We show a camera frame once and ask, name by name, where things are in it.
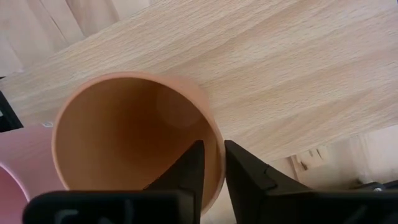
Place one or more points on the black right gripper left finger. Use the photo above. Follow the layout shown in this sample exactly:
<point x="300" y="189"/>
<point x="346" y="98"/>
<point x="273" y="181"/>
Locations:
<point x="174" y="205"/>

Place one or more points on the light wooden shelf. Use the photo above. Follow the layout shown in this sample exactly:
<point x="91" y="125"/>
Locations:
<point x="264" y="68"/>

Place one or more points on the orange plastic cup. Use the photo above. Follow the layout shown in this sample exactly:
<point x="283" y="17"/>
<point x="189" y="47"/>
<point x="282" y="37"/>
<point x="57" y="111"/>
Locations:
<point x="124" y="133"/>

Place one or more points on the pale pink cup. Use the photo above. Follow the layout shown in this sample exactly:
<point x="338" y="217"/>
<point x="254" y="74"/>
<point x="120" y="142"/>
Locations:
<point x="28" y="155"/>

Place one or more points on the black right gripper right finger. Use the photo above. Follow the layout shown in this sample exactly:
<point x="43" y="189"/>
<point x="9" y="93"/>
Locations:
<point x="264" y="202"/>

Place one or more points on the black shelf support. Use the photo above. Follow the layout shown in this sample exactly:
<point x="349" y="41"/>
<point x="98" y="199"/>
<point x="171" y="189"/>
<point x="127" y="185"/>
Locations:
<point x="7" y="115"/>

